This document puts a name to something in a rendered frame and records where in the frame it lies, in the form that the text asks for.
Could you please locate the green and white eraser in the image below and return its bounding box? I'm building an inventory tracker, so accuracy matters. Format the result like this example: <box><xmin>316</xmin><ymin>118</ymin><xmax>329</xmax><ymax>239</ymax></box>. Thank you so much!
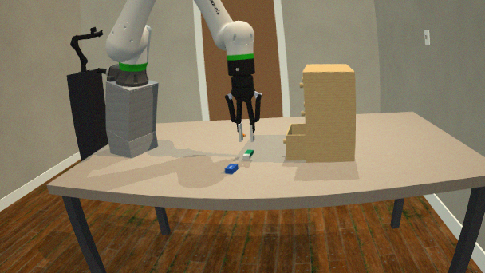
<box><xmin>242</xmin><ymin>150</ymin><xmax>254</xmax><ymax>160</ymax></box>

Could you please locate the small tan wooden chest of drawers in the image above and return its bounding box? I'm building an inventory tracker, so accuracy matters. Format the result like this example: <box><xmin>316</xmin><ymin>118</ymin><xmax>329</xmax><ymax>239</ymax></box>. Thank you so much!
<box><xmin>302</xmin><ymin>64</ymin><xmax>356</xmax><ymax>163</ymax></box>

